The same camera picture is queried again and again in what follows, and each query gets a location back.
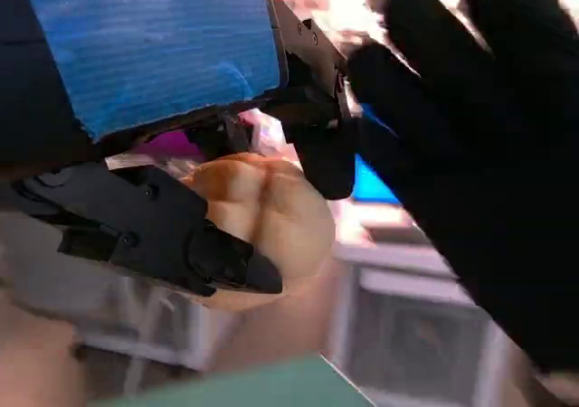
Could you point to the blue lit monitor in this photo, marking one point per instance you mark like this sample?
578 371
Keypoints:
373 185

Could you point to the white grilled appliance cabinet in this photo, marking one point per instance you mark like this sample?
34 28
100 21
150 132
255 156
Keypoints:
407 285

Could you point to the green cutting mat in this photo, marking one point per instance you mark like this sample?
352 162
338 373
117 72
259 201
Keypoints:
249 384

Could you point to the purple lit screen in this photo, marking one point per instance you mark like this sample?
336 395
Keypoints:
172 145

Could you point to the toy bread bun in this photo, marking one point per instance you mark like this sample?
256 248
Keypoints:
280 212

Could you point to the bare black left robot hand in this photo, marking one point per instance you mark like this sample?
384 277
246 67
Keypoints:
149 50

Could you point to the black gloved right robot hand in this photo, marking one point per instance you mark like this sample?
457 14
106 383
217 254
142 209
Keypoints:
475 154

